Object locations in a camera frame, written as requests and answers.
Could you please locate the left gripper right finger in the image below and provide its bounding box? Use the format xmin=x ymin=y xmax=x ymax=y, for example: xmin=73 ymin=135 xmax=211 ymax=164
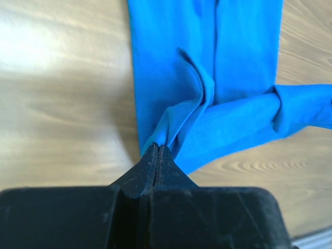
xmin=144 ymin=146 xmax=292 ymax=248

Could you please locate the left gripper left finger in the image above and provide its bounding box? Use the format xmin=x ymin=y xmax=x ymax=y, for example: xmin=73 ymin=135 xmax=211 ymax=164
xmin=1 ymin=145 xmax=158 ymax=248

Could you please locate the blue t shirt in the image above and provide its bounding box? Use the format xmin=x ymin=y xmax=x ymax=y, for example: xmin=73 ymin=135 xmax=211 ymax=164
xmin=128 ymin=1 xmax=331 ymax=173

